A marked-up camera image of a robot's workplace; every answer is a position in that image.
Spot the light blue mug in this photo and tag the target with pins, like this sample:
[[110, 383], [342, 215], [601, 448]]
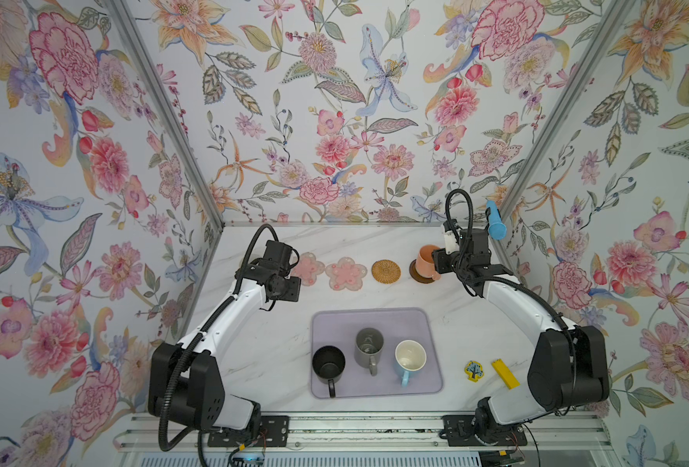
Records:
[[410, 357]]

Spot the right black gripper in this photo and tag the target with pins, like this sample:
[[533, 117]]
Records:
[[441, 256]]

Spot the woven rattan coaster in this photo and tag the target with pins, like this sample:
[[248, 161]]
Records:
[[386, 271]]

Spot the black mug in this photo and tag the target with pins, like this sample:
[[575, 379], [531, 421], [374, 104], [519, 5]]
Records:
[[329, 364]]

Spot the pink flower coaster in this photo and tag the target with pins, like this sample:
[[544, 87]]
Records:
[[308, 269], [346, 274]]

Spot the grey mug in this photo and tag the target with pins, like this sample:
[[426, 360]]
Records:
[[369, 343]]

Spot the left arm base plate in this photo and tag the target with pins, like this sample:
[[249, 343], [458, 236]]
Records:
[[265, 432]]

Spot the brown wooden coaster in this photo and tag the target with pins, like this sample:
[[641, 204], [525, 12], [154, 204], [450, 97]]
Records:
[[416, 276]]

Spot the orange mug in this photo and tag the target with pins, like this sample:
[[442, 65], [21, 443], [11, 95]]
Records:
[[425, 262]]

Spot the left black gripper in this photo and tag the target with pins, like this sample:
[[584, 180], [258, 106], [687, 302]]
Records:
[[295, 288]]

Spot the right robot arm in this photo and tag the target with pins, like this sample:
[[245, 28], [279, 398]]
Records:
[[568, 367]]

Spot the aluminium front rail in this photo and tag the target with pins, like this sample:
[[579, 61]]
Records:
[[306, 432]]

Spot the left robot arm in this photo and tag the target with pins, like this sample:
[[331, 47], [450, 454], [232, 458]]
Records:
[[186, 391]]

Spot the lavender tray mat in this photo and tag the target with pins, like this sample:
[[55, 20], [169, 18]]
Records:
[[339, 328]]

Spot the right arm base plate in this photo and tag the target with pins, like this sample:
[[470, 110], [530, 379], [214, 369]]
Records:
[[465, 430]]

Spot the yellow tag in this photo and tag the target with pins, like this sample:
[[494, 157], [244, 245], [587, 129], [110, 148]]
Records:
[[505, 374]]

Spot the yellow blue sticker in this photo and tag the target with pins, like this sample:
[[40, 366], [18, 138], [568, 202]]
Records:
[[474, 371]]

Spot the blue microphone on stand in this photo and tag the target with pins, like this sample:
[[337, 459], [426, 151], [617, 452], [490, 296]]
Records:
[[496, 228]]

